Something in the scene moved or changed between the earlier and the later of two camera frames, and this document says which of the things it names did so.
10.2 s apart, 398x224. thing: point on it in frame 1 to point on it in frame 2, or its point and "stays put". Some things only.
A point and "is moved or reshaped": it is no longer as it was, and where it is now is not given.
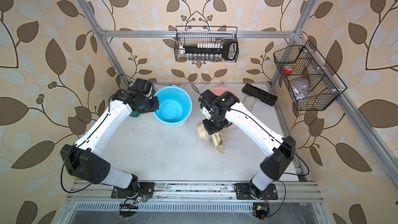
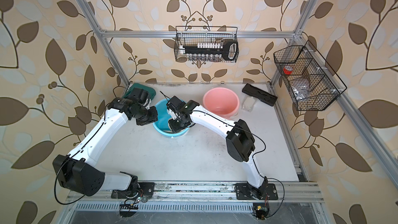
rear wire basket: x=203 y=43 stays put
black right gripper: x=210 y=129 to x=174 y=127
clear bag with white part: x=249 y=102 stays put
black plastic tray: x=259 y=94 stays put
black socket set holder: x=211 y=51 stays put
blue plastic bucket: x=175 y=105 is moved or reshaped
